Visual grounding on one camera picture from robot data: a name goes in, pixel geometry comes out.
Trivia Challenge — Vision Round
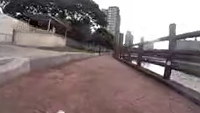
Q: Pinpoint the grey boundary wall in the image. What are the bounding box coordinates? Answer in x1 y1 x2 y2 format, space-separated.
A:
65 37 103 53

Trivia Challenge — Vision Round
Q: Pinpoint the tall grey tower building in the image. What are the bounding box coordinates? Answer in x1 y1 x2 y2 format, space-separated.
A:
99 5 123 38

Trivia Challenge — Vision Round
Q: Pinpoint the red paved path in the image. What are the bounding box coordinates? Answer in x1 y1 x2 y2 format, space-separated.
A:
0 47 200 113

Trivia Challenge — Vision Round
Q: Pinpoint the low building across river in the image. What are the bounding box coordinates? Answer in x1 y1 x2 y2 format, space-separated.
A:
175 36 200 53

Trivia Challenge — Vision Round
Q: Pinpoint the grey concrete kerb wall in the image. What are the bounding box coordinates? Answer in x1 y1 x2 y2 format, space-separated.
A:
0 46 99 97

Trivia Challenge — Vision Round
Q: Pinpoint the river water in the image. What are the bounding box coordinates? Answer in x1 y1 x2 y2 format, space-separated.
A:
129 59 200 98

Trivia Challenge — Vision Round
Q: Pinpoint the distant tower building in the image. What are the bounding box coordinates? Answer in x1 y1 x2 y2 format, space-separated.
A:
124 30 135 47

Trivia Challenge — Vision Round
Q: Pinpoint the wooden railing fence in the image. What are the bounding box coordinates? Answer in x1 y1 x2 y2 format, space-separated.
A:
112 19 200 83

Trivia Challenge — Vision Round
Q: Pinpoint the grass strip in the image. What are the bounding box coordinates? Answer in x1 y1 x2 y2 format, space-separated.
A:
37 44 90 54

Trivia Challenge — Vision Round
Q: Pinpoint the row of large trees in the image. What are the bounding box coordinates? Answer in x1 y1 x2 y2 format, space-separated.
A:
0 0 119 51

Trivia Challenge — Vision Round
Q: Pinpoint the beige wall with shelter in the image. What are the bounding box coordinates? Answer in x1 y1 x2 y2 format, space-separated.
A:
0 11 72 51

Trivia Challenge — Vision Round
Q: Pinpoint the grey concrete pavement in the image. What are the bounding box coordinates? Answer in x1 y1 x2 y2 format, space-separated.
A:
0 41 90 67

